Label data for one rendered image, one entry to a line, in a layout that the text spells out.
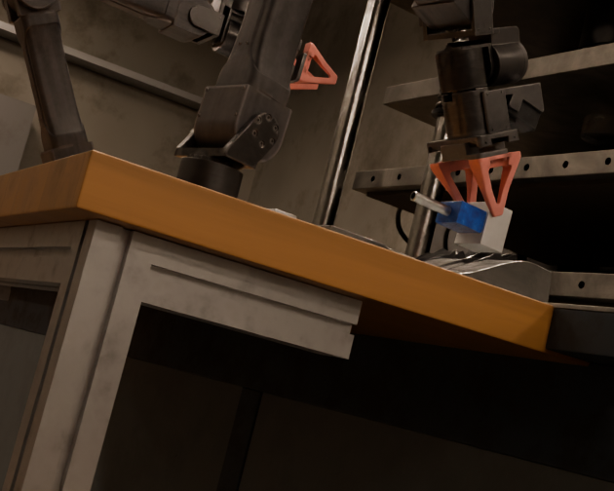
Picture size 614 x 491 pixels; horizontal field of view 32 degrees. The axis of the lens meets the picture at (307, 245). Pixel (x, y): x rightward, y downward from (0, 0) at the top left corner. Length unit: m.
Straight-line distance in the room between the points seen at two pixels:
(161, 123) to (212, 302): 9.40
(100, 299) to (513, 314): 0.33
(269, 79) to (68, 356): 0.44
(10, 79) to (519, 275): 8.49
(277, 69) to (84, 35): 8.98
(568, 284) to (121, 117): 8.11
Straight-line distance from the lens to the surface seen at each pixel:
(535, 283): 1.55
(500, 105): 1.33
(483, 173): 1.29
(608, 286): 2.10
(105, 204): 0.71
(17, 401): 2.17
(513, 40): 1.40
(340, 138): 2.89
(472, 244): 1.33
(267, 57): 1.08
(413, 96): 2.85
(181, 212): 0.73
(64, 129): 1.62
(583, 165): 2.25
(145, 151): 10.08
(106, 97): 10.01
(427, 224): 2.52
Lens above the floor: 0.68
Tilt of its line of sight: 8 degrees up
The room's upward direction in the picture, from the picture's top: 14 degrees clockwise
